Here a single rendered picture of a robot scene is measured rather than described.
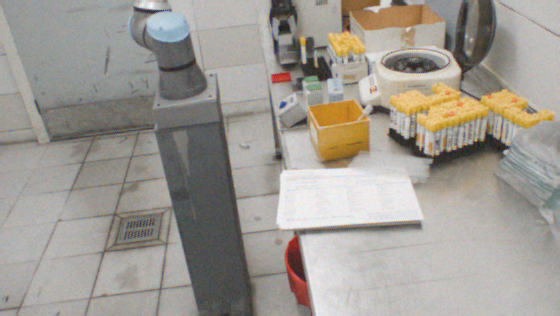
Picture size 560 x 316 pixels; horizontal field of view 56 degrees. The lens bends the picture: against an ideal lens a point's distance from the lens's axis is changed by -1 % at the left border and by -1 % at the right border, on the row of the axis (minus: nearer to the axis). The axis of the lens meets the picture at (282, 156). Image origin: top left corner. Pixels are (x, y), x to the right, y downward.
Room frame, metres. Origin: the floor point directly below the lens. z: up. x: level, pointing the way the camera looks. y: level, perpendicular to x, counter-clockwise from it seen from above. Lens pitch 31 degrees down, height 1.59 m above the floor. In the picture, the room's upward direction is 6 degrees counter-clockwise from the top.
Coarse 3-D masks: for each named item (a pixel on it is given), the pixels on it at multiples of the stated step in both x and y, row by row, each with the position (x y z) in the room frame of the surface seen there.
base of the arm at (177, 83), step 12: (192, 60) 1.51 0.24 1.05; (168, 72) 1.49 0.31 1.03; (180, 72) 1.48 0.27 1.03; (192, 72) 1.50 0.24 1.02; (168, 84) 1.48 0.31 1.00; (180, 84) 1.47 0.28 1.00; (192, 84) 1.49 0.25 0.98; (204, 84) 1.51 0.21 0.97; (168, 96) 1.48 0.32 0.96; (180, 96) 1.47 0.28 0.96; (192, 96) 1.47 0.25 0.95
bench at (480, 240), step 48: (288, 96) 1.58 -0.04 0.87; (480, 96) 1.43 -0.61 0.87; (288, 144) 1.26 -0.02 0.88; (384, 144) 1.21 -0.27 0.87; (432, 192) 0.97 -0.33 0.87; (480, 192) 0.95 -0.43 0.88; (336, 240) 0.84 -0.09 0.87; (384, 240) 0.83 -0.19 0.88; (432, 240) 0.81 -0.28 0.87; (480, 240) 0.79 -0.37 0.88; (528, 240) 0.78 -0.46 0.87; (336, 288) 0.71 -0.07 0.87; (384, 288) 0.69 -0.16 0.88; (432, 288) 0.68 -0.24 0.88; (480, 288) 0.67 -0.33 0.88; (528, 288) 0.66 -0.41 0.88
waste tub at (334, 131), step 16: (320, 112) 1.28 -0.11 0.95; (336, 112) 1.28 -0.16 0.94; (352, 112) 1.29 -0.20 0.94; (320, 128) 1.15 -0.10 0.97; (336, 128) 1.15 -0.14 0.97; (352, 128) 1.16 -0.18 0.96; (368, 128) 1.16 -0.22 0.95; (320, 144) 1.15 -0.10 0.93; (336, 144) 1.15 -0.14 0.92; (352, 144) 1.16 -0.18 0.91; (368, 144) 1.16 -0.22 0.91; (320, 160) 1.15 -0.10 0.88
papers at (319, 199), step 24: (288, 192) 1.01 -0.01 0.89; (312, 192) 1.00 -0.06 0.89; (336, 192) 0.99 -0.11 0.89; (360, 192) 0.98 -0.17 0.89; (384, 192) 0.97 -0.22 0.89; (408, 192) 0.96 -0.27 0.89; (288, 216) 0.92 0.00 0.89; (312, 216) 0.91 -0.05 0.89; (336, 216) 0.90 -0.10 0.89; (360, 216) 0.89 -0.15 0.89; (384, 216) 0.88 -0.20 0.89; (408, 216) 0.88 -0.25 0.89
